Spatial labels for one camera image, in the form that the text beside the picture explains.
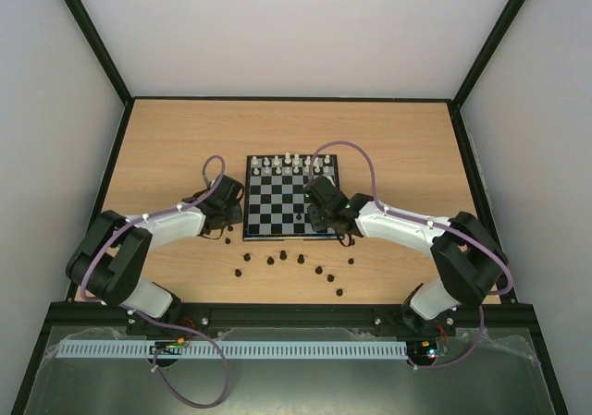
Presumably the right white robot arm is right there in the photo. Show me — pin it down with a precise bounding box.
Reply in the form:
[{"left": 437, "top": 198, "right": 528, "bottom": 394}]
[{"left": 303, "top": 177, "right": 509, "bottom": 334}]

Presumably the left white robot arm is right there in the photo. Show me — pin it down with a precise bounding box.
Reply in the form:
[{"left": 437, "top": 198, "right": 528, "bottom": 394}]
[{"left": 66, "top": 175, "right": 244, "bottom": 319}]

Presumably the black and silver chessboard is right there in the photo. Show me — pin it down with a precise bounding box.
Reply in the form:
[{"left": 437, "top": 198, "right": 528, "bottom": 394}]
[{"left": 242, "top": 153, "right": 339, "bottom": 241}]

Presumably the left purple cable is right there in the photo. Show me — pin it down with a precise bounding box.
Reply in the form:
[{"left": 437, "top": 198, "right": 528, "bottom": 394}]
[{"left": 80, "top": 155, "right": 230, "bottom": 409}]

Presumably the purple cable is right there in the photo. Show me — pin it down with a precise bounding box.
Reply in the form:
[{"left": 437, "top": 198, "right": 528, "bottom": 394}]
[
  {"left": 80, "top": 155, "right": 230, "bottom": 409},
  {"left": 309, "top": 140, "right": 513, "bottom": 371}
]

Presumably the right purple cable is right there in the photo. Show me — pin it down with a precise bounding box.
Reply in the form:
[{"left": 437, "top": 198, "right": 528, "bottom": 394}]
[{"left": 309, "top": 140, "right": 513, "bottom": 371}]

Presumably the black aluminium frame rail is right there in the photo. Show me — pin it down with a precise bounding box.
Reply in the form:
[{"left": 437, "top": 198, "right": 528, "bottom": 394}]
[{"left": 45, "top": 301, "right": 537, "bottom": 337}]

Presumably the light blue cable duct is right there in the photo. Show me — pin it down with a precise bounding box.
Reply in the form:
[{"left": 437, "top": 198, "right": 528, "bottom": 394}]
[{"left": 55, "top": 340, "right": 408, "bottom": 360}]

